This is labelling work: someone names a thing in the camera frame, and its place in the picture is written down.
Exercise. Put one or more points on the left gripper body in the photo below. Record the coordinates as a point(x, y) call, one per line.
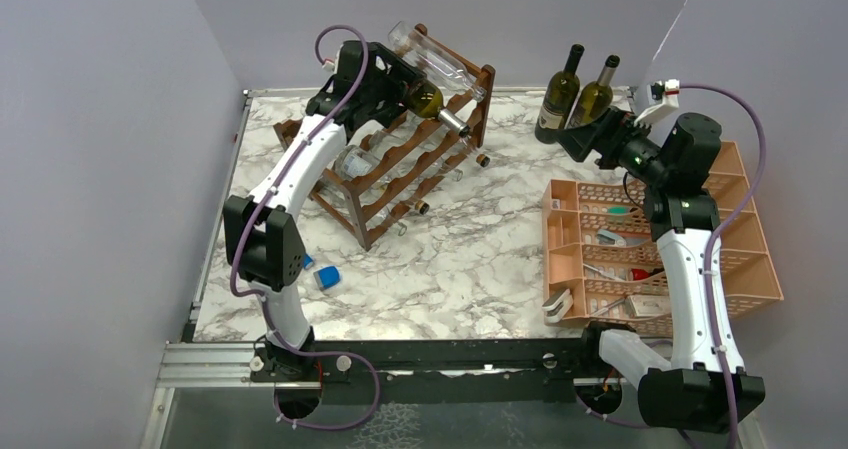
point(386, 88)

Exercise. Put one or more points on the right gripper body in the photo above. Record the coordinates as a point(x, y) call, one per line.
point(640, 155)

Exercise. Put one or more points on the green wine bottle white label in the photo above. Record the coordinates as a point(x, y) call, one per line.
point(434, 105)

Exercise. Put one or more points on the green wine bottle black cap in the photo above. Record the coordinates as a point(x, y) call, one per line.
point(560, 96)

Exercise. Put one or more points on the green wine bottle silver cap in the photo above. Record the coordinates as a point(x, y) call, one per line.
point(595, 97)

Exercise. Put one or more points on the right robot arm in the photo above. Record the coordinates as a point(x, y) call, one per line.
point(704, 386)

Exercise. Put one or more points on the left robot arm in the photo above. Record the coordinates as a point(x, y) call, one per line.
point(264, 247)

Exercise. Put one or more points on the clear bottle lower rack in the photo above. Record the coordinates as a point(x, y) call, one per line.
point(356, 162)

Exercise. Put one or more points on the brown wooden wine rack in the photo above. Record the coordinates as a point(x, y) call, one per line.
point(368, 206)

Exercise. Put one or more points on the cork bottle end lower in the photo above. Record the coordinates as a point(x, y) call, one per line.
point(421, 207)

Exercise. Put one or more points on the cork bottle end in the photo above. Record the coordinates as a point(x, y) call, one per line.
point(421, 207)
point(483, 160)

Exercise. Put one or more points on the cork bottle end right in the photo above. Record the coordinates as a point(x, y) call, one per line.
point(483, 160)

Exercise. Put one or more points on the teal item in tray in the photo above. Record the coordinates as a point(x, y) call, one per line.
point(620, 210)

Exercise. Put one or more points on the grey stapler in tray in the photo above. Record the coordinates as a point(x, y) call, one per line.
point(609, 238)

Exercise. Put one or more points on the orange plastic compartment tray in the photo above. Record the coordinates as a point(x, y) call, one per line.
point(597, 275)

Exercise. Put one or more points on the red item in tray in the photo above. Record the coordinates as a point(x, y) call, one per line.
point(637, 274)

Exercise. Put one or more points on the orange plastic file organizer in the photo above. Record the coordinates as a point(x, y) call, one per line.
point(748, 275)

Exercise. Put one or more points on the white box in tray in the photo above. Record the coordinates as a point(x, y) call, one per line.
point(647, 306)

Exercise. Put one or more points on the small blue grey cap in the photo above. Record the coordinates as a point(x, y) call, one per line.
point(308, 262)

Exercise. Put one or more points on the blue grey sharpener block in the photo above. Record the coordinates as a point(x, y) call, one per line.
point(327, 277)

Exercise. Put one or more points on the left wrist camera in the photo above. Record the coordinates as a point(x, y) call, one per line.
point(330, 62)

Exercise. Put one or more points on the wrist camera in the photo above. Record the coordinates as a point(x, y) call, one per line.
point(664, 95)
point(330, 62)

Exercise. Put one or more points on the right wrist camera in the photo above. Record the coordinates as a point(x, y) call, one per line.
point(664, 95)

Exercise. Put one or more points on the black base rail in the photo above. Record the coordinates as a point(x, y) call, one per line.
point(556, 370)

